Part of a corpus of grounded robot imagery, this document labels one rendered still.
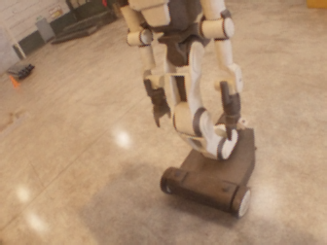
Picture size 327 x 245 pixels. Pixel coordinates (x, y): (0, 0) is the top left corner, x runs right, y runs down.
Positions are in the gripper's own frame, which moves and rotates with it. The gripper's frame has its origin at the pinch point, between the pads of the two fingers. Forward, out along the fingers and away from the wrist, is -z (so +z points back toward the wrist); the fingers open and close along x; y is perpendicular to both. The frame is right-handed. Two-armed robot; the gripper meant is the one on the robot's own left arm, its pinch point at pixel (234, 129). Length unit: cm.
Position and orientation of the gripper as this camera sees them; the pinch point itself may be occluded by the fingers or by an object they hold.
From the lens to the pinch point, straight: 113.6
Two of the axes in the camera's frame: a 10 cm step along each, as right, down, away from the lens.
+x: -6.0, 4.9, -6.3
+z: -2.2, -8.6, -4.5
